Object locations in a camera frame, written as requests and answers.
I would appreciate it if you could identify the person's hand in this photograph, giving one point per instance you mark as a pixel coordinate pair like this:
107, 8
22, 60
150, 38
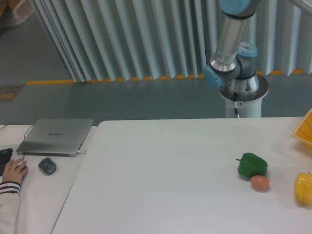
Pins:
12, 171

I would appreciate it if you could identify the striped cream sleeve forearm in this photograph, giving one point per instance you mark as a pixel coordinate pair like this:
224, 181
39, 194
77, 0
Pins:
9, 206

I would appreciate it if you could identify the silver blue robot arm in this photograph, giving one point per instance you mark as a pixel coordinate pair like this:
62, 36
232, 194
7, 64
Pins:
230, 36

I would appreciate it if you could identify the yellow plastic basket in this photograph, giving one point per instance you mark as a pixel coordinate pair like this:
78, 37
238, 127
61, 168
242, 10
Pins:
303, 131

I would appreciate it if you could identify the black keyboard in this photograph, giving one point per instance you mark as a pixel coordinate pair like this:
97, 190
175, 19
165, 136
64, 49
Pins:
5, 157

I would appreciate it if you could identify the dark grey earbuds case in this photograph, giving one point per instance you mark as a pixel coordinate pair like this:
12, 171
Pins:
47, 166

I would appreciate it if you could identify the silver closed laptop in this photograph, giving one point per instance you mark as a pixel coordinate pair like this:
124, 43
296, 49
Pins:
56, 137

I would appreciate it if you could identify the white folding partition screen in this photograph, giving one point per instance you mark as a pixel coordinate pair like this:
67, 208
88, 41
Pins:
113, 39

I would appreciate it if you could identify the cardboard box in plastic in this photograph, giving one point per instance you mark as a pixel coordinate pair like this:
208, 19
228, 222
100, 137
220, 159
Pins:
14, 12

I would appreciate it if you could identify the green bell pepper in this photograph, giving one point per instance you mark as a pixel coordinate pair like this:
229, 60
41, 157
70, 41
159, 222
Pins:
251, 165

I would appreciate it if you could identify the brown egg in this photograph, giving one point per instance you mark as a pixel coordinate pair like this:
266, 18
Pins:
260, 182

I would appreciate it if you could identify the yellow bell pepper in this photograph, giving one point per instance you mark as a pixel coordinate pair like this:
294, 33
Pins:
303, 188

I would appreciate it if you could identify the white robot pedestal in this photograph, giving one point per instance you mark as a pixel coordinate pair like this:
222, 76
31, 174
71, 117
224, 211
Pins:
243, 107

